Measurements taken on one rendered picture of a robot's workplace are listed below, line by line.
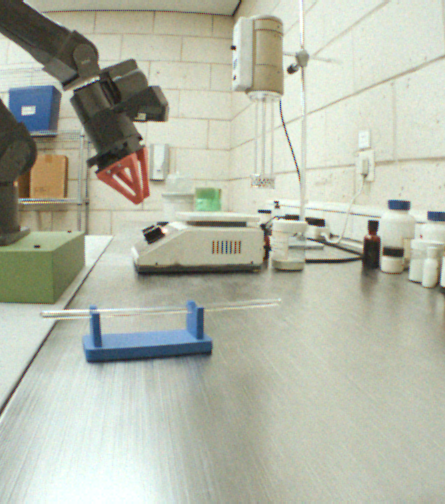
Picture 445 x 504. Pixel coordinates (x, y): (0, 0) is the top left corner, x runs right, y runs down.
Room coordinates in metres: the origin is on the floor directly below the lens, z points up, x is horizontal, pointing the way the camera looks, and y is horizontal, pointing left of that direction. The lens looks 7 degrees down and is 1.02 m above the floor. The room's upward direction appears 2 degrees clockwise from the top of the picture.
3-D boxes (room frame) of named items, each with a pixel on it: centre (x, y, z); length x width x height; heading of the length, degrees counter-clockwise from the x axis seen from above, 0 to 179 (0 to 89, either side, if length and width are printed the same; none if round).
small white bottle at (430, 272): (0.58, -0.32, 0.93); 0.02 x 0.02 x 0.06
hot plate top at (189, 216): (0.73, 0.01, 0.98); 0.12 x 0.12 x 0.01; 16
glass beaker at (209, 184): (0.75, 0.02, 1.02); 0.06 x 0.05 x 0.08; 39
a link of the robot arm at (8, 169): (0.55, 0.31, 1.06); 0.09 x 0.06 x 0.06; 42
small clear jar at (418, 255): (0.63, -0.33, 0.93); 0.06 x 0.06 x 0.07
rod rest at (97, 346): (0.32, 0.06, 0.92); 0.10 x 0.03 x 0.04; 113
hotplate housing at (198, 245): (0.73, 0.04, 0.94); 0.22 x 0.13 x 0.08; 106
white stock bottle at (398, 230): (0.78, -0.34, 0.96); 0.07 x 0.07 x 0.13
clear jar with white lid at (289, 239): (0.73, -0.11, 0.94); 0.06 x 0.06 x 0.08
